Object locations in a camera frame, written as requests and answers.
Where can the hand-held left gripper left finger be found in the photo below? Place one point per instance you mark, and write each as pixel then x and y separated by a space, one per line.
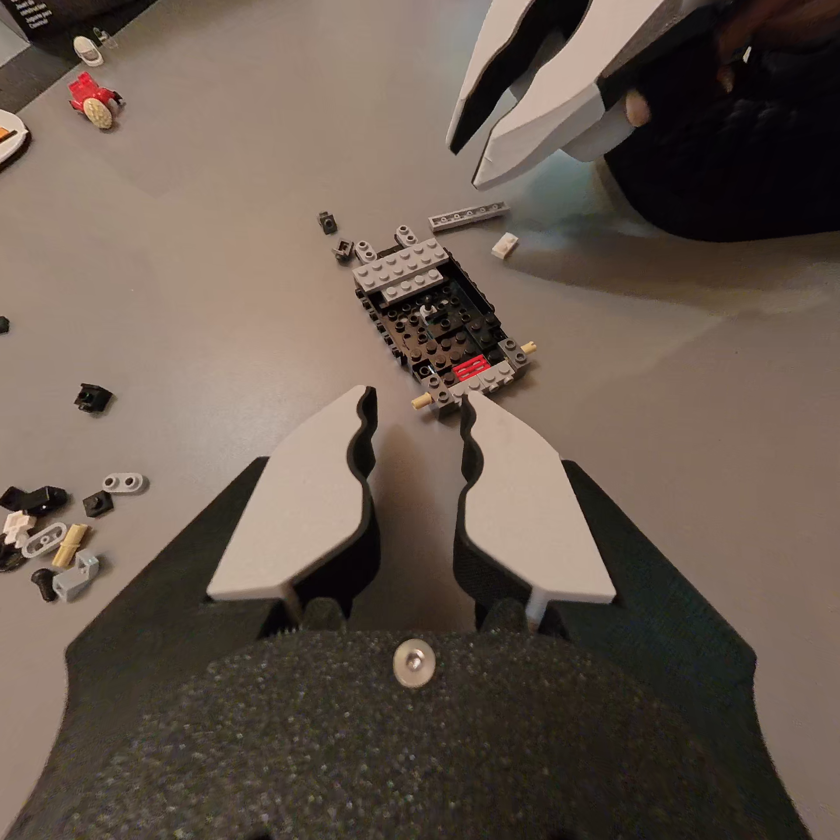
pixel 308 512

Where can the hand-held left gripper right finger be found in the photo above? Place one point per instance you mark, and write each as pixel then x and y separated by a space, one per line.
pixel 531 518

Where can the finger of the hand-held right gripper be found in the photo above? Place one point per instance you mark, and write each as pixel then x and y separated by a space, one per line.
pixel 478 65
pixel 558 111

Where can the black toy brick car chassis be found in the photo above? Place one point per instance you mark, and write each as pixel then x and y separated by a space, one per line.
pixel 420 328

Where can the person's right forearm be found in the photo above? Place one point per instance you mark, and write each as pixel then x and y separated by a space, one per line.
pixel 754 203

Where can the grey desk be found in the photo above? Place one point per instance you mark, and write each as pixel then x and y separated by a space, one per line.
pixel 197 262

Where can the person's right hand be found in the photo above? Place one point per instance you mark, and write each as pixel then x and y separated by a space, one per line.
pixel 754 118

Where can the long grey brick plate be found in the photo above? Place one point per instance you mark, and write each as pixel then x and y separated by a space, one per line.
pixel 469 215

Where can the small white brick tile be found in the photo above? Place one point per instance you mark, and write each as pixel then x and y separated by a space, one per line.
pixel 505 246

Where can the light grey rounded plate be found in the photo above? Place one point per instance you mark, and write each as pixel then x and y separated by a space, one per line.
pixel 56 530
pixel 124 482

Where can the small black plate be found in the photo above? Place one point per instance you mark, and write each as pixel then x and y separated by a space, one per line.
pixel 97 504

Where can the dark grey small brick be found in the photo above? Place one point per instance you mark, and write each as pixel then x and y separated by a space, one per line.
pixel 326 222
pixel 343 250

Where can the tan connector pin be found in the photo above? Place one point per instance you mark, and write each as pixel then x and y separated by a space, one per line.
pixel 70 546

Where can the black clip brick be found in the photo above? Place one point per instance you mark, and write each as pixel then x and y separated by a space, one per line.
pixel 92 397

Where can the black angled brick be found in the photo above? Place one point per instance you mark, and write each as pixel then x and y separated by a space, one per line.
pixel 36 497

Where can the black connector pin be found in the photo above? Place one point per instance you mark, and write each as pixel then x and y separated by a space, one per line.
pixel 44 584

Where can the small white brick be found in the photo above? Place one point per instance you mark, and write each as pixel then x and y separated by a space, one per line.
pixel 18 525

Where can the clear visor piece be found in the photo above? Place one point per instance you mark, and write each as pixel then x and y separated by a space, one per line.
pixel 105 37

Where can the white toy helmet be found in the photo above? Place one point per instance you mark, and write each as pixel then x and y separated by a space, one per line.
pixel 88 51

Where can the red toy minifigure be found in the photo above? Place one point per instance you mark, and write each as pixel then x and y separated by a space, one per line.
pixel 88 95

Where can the black toy set box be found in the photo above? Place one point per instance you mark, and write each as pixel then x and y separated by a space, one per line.
pixel 79 26

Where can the white round disc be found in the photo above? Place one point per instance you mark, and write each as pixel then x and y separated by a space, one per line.
pixel 10 141

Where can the blue-grey bracket brick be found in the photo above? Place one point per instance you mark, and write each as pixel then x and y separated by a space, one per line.
pixel 77 577

